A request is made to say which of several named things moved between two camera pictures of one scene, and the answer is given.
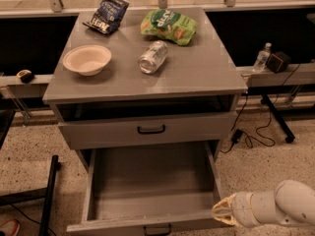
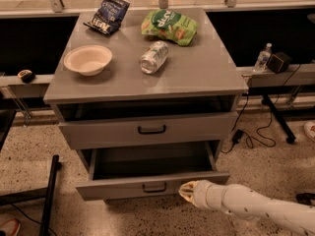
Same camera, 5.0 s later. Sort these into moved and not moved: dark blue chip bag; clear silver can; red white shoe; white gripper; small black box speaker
Moved: white gripper
Not moved: clear silver can; red white shoe; small black box speaker; dark blue chip bag
